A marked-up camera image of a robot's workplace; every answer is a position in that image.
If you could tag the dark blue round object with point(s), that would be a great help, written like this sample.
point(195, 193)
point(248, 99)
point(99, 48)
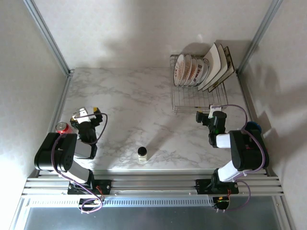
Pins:
point(253, 125)

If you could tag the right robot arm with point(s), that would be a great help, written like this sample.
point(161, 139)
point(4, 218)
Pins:
point(249, 151)

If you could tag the round plate blue lettered rim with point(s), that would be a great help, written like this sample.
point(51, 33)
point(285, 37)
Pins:
point(204, 69)

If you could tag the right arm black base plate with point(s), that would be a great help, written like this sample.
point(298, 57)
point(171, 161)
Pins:
point(201, 185)

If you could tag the right aluminium frame post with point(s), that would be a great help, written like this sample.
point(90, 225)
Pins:
point(259, 31)

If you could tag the right small circuit board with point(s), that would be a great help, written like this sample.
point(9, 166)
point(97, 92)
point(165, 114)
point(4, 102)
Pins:
point(220, 202)

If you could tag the square floral plate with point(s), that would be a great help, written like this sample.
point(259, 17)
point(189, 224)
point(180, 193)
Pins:
point(230, 64)

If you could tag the aluminium side rail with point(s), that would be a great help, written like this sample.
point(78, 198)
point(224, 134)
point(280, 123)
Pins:
point(61, 103)
point(244, 93)

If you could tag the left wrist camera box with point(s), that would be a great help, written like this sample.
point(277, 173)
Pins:
point(82, 114)

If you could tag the left aluminium side rail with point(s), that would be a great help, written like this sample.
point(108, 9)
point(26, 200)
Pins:
point(61, 103)

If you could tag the right aluminium side rail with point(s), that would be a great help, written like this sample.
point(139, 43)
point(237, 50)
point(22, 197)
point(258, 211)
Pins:
point(244, 93)

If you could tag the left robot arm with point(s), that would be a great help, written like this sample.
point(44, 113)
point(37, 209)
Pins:
point(60, 153)

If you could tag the brushed metal panel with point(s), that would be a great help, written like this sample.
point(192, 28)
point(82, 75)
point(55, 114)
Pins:
point(153, 219)

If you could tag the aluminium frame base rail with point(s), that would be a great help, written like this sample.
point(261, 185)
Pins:
point(153, 182)

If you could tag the slotted metal strip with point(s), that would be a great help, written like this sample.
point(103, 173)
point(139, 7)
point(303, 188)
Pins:
point(153, 202)

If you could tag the left aluminium frame post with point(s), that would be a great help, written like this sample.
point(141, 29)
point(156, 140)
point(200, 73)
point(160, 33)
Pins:
point(48, 36)

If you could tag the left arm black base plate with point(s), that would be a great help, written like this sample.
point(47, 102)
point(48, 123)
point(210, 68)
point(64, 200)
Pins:
point(105, 187)

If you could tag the aluminium frame post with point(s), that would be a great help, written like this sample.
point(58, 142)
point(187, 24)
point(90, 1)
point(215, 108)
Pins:
point(259, 31)
point(48, 36)

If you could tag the red soda can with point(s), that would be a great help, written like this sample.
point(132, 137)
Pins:
point(63, 128)

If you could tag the small jar black lid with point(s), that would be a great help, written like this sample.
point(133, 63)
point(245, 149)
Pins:
point(142, 154)

